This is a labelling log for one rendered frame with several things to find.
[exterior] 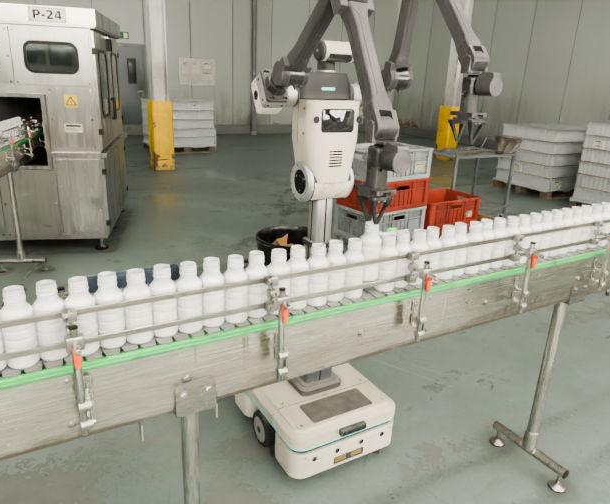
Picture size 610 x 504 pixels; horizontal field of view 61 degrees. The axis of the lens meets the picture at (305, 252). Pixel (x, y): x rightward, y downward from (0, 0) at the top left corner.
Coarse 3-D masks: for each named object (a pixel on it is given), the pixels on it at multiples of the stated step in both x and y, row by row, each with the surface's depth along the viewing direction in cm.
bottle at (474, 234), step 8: (472, 224) 161; (480, 224) 161; (472, 232) 162; (480, 232) 162; (472, 240) 161; (480, 240) 161; (472, 248) 162; (480, 248) 162; (472, 256) 163; (480, 256) 164; (464, 272) 165; (472, 272) 164
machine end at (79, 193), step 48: (0, 48) 398; (48, 48) 404; (96, 48) 415; (0, 96) 406; (48, 96) 416; (96, 96) 426; (48, 144) 424; (96, 144) 435; (0, 192) 432; (48, 192) 439; (96, 192) 448; (0, 240) 446
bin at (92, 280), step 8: (168, 264) 176; (176, 264) 176; (120, 272) 168; (144, 272) 172; (152, 272) 174; (176, 272) 177; (88, 280) 164; (96, 280) 165; (120, 280) 169; (152, 280) 174; (88, 288) 164; (96, 288) 166; (120, 288) 170; (216, 408) 140; (216, 416) 141
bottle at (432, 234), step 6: (432, 228) 156; (438, 228) 154; (426, 234) 154; (432, 234) 153; (438, 234) 154; (426, 240) 154; (432, 240) 153; (438, 240) 154; (432, 246) 153; (438, 246) 153; (438, 252) 154; (432, 258) 154; (438, 258) 155; (432, 264) 155; (438, 264) 156
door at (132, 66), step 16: (128, 48) 1182; (144, 48) 1198; (128, 64) 1192; (144, 64) 1208; (128, 80) 1202; (144, 80) 1220; (128, 96) 1213; (144, 96) 1231; (128, 112) 1224; (128, 128) 1234
